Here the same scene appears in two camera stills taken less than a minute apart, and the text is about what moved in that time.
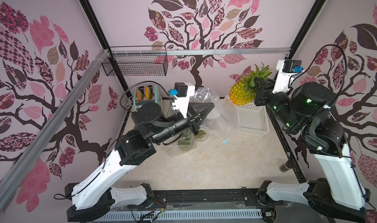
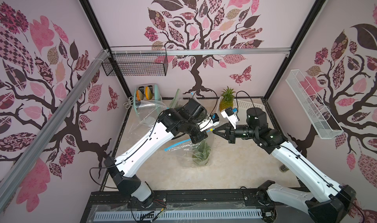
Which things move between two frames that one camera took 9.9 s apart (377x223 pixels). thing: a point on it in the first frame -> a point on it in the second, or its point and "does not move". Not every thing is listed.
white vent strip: [182, 215] does not move
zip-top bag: [222, 121] -> [147, 113]
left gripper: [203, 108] -> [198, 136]
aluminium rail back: [265, 51] does not move
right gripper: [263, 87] -> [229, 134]
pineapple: [242, 91] -> [227, 99]
